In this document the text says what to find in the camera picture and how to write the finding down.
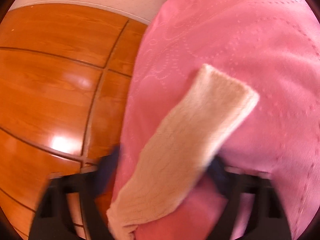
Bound cream knitted sweater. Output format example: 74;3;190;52
107;64;259;239

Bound glossy wooden wardrobe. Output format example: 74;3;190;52
1;4;146;239

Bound pink bedspread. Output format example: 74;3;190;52
114;0;319;239

